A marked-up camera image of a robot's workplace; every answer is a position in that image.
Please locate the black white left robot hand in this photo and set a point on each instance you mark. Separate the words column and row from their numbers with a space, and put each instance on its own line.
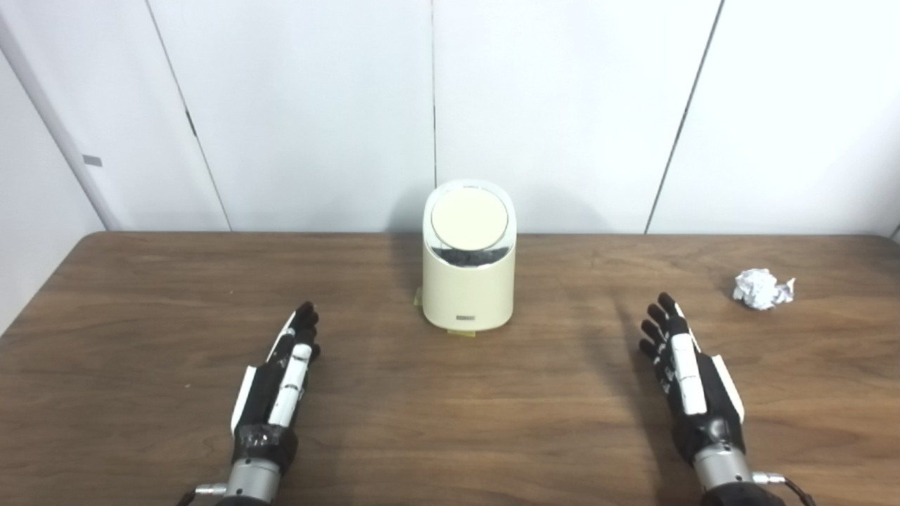
column 261, row 393

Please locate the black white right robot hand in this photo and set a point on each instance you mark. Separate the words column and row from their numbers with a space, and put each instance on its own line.
column 706, row 393

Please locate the white paper ball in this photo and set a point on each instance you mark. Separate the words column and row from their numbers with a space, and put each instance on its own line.
column 759, row 288

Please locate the cream-colored lidded bin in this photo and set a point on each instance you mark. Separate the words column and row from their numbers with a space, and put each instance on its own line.
column 467, row 288

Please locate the black wall panel hinge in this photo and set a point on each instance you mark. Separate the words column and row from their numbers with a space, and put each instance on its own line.
column 191, row 123

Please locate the grey wall label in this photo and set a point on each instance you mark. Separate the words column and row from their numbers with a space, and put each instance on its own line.
column 92, row 160

